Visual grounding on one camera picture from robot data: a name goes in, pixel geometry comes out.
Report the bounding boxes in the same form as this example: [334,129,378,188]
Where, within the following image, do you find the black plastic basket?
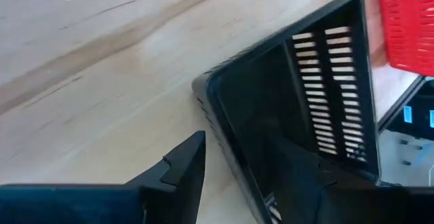
[191,0,380,224]

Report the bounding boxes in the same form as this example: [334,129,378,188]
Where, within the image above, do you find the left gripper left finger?
[125,130,207,224]

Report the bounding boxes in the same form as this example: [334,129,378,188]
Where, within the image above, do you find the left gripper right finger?
[275,135,337,224]

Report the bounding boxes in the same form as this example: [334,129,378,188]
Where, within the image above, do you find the red plastic basket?
[376,0,434,77]

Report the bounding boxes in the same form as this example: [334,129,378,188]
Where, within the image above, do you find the black device cyan lights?
[388,81,434,140]

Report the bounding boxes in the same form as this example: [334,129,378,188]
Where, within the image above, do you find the black table edge beam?
[376,75,427,133]

